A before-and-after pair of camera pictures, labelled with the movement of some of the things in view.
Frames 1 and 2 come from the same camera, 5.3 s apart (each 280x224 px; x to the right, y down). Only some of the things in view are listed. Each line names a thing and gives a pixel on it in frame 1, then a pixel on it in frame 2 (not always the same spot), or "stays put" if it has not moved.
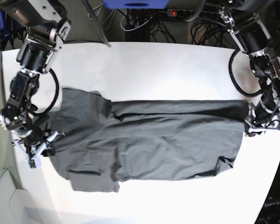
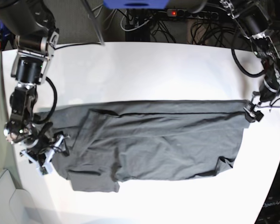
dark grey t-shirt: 98,144 stays put
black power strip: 191,14 stays put
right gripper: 262,120 -> 269,97
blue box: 136,4 stays put
